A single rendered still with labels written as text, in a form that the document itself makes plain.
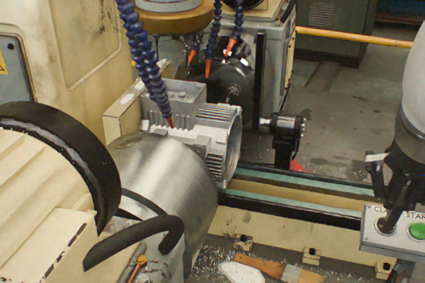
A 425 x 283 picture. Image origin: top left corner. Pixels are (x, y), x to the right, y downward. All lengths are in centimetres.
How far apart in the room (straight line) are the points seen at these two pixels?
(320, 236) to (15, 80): 72
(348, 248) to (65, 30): 76
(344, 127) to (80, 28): 95
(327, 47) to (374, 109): 242
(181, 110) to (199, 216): 30
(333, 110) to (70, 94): 102
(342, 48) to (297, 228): 316
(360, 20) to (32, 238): 375
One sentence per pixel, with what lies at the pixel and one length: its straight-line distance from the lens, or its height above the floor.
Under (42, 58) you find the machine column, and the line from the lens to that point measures 94.
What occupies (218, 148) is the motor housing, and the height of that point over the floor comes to 105.
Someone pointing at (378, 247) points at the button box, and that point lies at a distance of 83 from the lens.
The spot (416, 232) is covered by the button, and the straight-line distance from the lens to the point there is 83.
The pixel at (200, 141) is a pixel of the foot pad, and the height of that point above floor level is 108.
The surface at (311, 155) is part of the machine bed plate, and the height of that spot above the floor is 80.
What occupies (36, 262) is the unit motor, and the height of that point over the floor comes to 131.
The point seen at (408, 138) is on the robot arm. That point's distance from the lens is 54.
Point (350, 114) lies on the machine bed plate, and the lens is 172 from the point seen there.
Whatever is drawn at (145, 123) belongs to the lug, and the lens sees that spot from 103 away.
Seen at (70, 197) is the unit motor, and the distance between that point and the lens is 48.
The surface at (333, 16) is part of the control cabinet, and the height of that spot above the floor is 43.
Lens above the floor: 160
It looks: 33 degrees down
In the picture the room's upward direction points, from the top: straight up
